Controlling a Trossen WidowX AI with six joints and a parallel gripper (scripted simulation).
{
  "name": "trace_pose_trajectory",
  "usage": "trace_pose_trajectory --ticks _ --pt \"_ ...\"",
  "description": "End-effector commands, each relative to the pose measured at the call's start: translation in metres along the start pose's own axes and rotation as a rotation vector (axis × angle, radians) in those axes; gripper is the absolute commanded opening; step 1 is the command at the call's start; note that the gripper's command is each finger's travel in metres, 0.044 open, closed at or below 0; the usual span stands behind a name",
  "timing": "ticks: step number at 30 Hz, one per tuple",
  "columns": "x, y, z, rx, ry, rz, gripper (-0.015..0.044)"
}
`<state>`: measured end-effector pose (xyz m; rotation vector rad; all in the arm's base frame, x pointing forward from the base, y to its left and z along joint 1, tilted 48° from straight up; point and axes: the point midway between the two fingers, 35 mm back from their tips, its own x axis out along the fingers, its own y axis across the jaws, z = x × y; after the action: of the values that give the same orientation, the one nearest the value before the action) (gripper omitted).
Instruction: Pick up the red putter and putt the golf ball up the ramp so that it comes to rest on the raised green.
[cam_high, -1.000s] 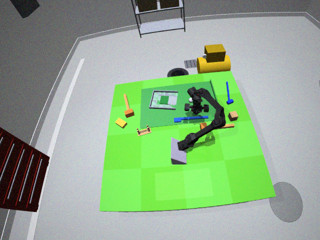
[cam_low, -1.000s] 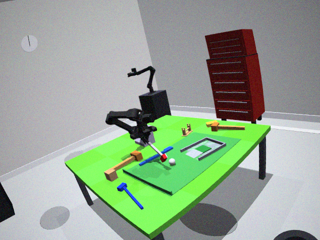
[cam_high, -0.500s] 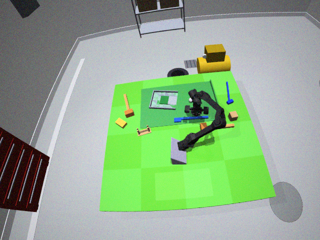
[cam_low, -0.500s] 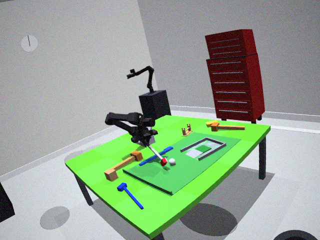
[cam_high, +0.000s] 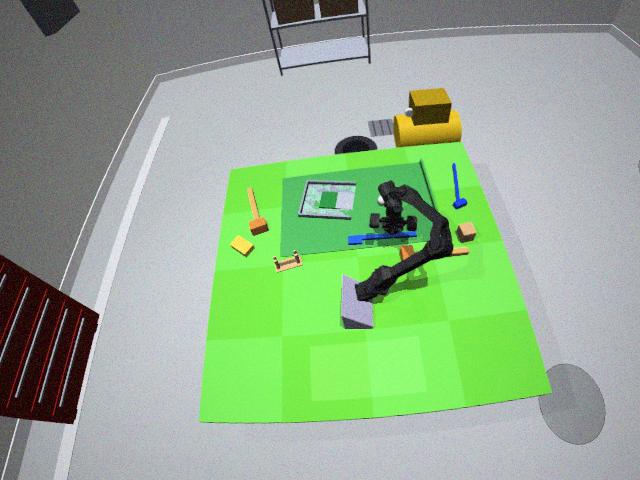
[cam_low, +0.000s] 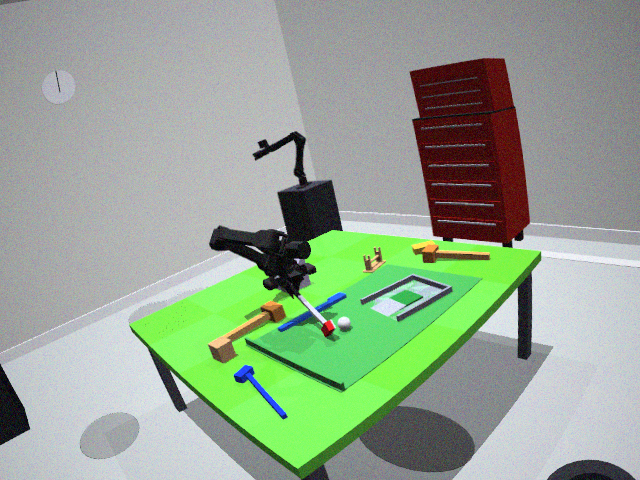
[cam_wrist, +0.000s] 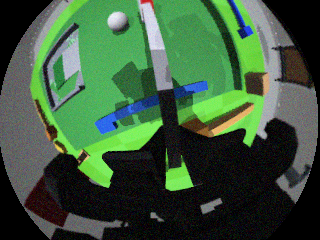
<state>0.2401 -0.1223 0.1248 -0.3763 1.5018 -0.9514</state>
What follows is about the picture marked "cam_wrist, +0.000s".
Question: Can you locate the white golf ball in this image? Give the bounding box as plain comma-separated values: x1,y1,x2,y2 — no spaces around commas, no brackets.
107,11,129,32

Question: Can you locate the yellow rectangular block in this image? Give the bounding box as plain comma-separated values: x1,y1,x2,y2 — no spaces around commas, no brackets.
53,140,68,153

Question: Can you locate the orange wooden mallet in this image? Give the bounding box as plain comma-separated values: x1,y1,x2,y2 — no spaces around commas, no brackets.
180,101,255,137
35,99,57,141

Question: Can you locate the tan block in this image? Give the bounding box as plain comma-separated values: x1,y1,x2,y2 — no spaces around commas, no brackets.
245,72,271,97

